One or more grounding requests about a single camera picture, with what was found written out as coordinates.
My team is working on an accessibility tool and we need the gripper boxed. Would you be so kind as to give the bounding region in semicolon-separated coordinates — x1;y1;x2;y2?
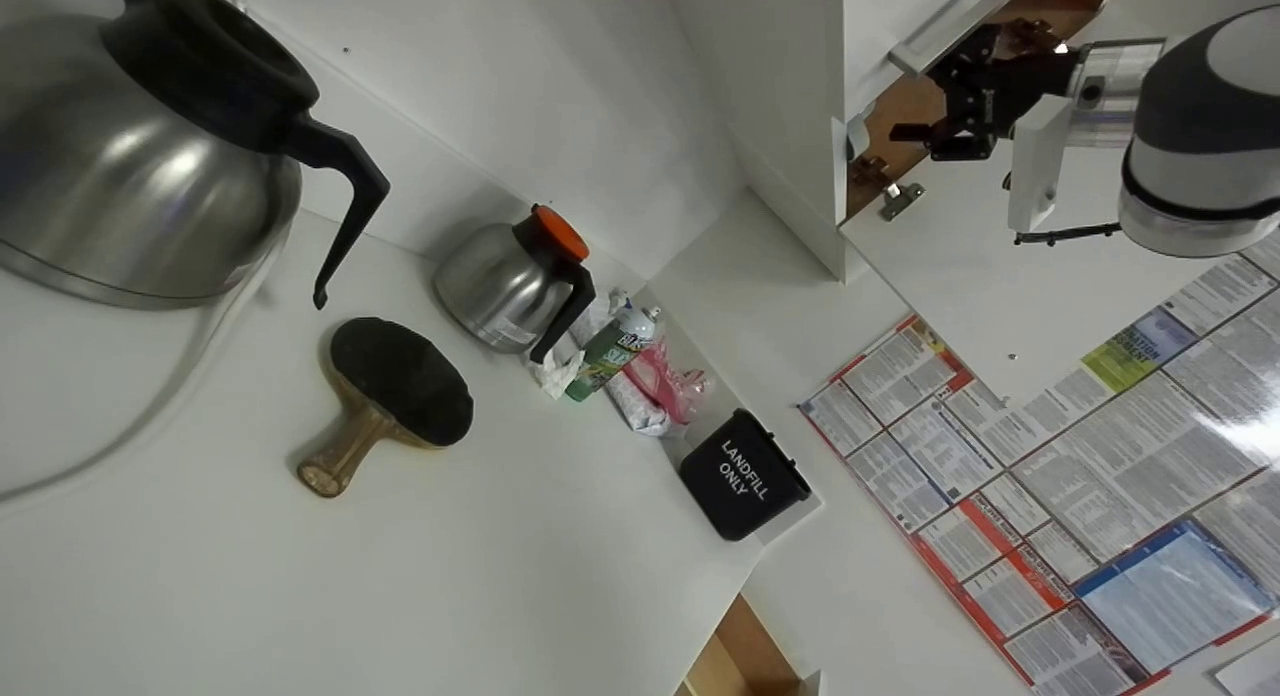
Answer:
888;24;1083;163

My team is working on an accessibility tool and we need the open white cupboard door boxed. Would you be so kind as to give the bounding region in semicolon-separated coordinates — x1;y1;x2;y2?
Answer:
838;144;1280;405

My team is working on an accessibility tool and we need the white cupboard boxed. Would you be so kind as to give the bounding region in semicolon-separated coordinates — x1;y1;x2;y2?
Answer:
662;0;1123;283

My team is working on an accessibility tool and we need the small steel pot orange lid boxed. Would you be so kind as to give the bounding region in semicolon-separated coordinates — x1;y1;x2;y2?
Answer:
433;204;598;365

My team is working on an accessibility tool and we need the pink plastic bag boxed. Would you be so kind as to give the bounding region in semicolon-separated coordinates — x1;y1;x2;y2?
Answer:
606;338;715;437

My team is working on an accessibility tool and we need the green spray can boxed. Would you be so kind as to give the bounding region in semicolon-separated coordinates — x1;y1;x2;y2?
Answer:
564;304;663;403

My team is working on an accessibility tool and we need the black waste bin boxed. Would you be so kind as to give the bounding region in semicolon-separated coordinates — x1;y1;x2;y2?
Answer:
679;407;813;543

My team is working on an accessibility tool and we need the crumpled white cloth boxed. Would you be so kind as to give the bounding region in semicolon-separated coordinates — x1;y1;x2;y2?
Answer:
528;288;633;401

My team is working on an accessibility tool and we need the black table tennis paddle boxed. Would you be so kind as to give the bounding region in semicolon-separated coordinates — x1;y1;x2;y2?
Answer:
296;317;475;499

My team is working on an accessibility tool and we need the white paper sheet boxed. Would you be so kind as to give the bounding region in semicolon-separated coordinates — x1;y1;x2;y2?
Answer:
1213;634;1280;696

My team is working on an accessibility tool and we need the large steel coffee pot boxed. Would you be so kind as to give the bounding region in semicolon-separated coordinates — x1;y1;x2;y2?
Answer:
0;0;392;311

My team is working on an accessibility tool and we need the white door handle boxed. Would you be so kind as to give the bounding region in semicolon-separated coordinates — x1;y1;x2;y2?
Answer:
887;0;1043;77

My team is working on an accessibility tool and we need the wall poster of printed sheets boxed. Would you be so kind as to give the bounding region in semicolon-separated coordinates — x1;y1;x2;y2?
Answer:
797;238;1280;696

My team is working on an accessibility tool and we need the white cable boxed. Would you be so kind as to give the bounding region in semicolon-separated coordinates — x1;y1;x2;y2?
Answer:
0;222;295;507

